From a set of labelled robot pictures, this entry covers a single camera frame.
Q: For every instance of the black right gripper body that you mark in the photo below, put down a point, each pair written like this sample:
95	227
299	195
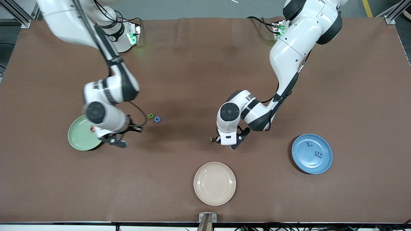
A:
131	128

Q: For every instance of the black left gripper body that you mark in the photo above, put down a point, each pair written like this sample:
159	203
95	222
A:
217	139

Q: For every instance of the blue capital letter C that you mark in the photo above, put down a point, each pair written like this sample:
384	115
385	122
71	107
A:
155	119

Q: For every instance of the blue lowercase letter x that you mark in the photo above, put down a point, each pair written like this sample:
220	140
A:
310	144

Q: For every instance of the blue lowercase letter m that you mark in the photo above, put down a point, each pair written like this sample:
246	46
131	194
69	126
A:
319	154

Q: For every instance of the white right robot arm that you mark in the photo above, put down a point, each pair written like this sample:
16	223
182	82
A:
106	118

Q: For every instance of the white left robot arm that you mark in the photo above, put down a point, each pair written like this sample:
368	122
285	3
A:
289	48

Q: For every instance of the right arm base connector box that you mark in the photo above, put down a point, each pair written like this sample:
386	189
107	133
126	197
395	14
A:
136	32

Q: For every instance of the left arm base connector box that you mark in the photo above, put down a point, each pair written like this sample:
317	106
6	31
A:
278	30

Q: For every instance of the cream plate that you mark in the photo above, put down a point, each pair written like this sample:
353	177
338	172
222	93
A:
214	183

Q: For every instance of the green plate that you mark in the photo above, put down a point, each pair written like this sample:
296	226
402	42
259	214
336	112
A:
78	138

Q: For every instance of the brown table mat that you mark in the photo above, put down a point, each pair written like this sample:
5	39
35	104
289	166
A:
192	80

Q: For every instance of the blue plate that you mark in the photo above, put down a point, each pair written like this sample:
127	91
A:
305	163

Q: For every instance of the yellow floor tape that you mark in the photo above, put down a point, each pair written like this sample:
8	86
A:
367	8

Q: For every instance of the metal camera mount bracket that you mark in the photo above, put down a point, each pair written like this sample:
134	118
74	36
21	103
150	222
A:
207	221

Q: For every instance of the white table edge rail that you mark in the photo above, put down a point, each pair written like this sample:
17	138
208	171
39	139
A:
64	227

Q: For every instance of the aluminium frame post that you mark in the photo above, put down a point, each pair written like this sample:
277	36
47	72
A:
390	19
25	23

